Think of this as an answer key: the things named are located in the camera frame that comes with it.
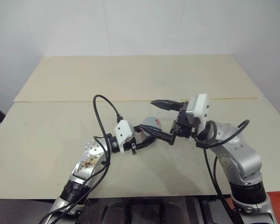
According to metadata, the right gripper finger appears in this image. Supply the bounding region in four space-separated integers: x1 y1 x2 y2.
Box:
145 127 177 146
150 99 186 112

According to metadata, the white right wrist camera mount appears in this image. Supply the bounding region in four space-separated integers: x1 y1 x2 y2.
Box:
185 93 210 132

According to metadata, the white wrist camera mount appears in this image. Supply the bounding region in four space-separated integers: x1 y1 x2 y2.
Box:
185 93 210 132
114 120 134 155

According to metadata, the clear jar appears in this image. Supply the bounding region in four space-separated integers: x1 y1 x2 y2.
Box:
140 127 156 144

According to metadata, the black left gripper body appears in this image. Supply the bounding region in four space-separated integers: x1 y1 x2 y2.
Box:
127 125 143 156

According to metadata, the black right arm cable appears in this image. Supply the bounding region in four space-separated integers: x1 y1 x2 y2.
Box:
193 119 251 224

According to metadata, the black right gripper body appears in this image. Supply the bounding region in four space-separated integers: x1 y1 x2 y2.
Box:
169 101 199 141

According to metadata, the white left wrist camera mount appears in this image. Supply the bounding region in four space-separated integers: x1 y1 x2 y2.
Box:
114 120 134 155

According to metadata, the grey jar lid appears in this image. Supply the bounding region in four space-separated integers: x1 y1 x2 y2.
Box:
141 116 163 135

